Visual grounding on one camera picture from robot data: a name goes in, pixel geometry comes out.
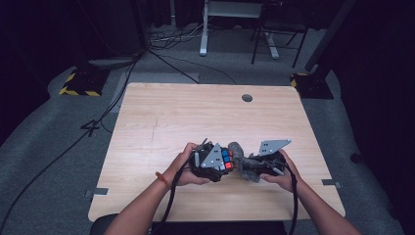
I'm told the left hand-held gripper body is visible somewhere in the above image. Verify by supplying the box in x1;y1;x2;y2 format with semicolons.
189;137;225;183

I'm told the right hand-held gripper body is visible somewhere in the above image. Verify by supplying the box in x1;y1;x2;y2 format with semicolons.
254;138;293;177

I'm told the grey cloth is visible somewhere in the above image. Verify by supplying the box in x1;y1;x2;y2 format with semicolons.
227;141;262;184

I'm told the multicoloured puzzle cube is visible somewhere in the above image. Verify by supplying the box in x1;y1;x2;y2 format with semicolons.
219;148;235;171

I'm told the person's right hand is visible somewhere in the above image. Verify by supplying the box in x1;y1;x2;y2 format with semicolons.
259;149;303;194

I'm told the person's left hand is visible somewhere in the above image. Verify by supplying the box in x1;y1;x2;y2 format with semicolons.
161;141;211;188

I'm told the person's dark clothing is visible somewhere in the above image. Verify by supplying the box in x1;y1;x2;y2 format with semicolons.
89;213;289;235

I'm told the black yellow striped stand base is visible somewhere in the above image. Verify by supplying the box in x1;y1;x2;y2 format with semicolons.
58;67;111;98
290;71;335;100

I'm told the black metal chair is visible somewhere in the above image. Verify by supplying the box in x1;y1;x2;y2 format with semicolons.
250;0;310;70

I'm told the dark slanted metal pole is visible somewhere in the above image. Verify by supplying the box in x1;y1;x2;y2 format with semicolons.
303;0;357;72

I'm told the right hand-held gripper black cable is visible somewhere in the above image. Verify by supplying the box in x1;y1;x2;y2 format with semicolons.
286;161;300;235

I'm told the hand-held gripper black cable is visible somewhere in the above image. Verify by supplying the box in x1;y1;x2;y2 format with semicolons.
286;161;300;235
150;153;198;235

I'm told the red string bracelet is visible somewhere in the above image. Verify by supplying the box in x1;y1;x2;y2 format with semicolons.
154;170;172;191

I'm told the left hand-held gripper black cable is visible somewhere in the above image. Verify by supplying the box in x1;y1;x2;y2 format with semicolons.
150;153;198;235

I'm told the grey metal table bracket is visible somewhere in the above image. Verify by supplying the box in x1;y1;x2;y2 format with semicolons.
84;187;110;199
321;178;344;190

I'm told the thin black floor cable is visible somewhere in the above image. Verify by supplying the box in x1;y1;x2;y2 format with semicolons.
147;48;238;85

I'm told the white desk frame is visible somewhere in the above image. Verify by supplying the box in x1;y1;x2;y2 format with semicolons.
199;0;281;60

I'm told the bundle of floor cables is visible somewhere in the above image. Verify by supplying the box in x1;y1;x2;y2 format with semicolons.
148;18;213;51

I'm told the grey stand base plate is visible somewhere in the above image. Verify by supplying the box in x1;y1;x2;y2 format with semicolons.
87;56;140;71

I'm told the long black floor cable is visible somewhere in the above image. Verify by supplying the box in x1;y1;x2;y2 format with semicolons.
0;48;146;231

